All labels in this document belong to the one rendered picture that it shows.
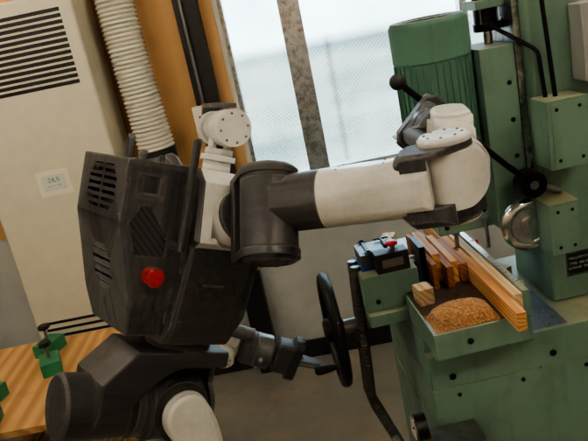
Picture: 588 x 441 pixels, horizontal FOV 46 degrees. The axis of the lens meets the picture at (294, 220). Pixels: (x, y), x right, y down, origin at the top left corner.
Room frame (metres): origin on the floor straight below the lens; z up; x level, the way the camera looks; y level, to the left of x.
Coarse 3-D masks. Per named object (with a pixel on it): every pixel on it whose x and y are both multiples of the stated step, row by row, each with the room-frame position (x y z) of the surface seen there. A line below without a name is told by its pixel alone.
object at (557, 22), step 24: (528, 0) 1.50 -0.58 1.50; (552, 0) 1.50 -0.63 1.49; (576, 0) 1.50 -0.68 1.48; (528, 24) 1.50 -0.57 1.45; (552, 24) 1.50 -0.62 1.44; (528, 48) 1.50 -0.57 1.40; (552, 48) 1.50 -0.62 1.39; (528, 72) 1.51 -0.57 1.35; (528, 96) 1.52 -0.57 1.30; (528, 120) 1.53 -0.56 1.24; (576, 168) 1.50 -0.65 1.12; (576, 192) 1.50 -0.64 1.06; (528, 264) 1.62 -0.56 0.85; (552, 264) 1.50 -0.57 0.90; (552, 288) 1.50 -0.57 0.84; (576, 288) 1.50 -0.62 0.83
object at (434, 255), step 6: (414, 234) 1.69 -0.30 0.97; (420, 234) 1.68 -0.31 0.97; (420, 240) 1.65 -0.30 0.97; (426, 240) 1.64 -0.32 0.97; (426, 246) 1.60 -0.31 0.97; (426, 252) 1.58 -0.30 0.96; (432, 252) 1.55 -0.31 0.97; (432, 258) 1.54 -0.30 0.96; (438, 258) 1.54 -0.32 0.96; (438, 264) 1.54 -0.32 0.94; (438, 270) 1.54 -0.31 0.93; (438, 276) 1.54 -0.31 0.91
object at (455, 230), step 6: (486, 198) 1.57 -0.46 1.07; (492, 210) 1.57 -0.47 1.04; (492, 216) 1.57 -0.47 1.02; (474, 222) 1.57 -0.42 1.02; (480, 222) 1.57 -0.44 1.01; (492, 222) 1.57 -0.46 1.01; (432, 228) 1.62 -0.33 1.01; (438, 228) 1.56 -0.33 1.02; (444, 228) 1.56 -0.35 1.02; (450, 228) 1.56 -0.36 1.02; (456, 228) 1.56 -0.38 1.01; (462, 228) 1.56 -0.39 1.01; (468, 228) 1.57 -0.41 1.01; (474, 228) 1.57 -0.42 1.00; (438, 234) 1.57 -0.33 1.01; (444, 234) 1.56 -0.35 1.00; (456, 234) 1.59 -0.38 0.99
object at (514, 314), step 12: (444, 240) 1.69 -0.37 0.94; (468, 264) 1.51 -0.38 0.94; (480, 276) 1.43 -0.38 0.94; (480, 288) 1.43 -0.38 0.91; (492, 288) 1.36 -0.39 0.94; (492, 300) 1.36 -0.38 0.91; (504, 300) 1.29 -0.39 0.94; (504, 312) 1.29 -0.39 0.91; (516, 312) 1.23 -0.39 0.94; (516, 324) 1.23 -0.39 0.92
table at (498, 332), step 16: (400, 240) 1.87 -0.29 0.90; (448, 288) 1.49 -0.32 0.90; (464, 288) 1.47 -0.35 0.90; (416, 304) 1.44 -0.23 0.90; (432, 304) 1.42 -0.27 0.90; (368, 320) 1.51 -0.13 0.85; (384, 320) 1.49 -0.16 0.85; (400, 320) 1.49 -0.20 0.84; (416, 320) 1.42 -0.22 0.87; (496, 320) 1.29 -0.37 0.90; (528, 320) 1.29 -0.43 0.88; (432, 336) 1.29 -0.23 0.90; (448, 336) 1.28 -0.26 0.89; (464, 336) 1.28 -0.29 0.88; (480, 336) 1.28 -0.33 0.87; (496, 336) 1.29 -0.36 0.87; (512, 336) 1.29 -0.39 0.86; (528, 336) 1.29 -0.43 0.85; (432, 352) 1.31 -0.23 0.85; (448, 352) 1.28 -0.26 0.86; (464, 352) 1.28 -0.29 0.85
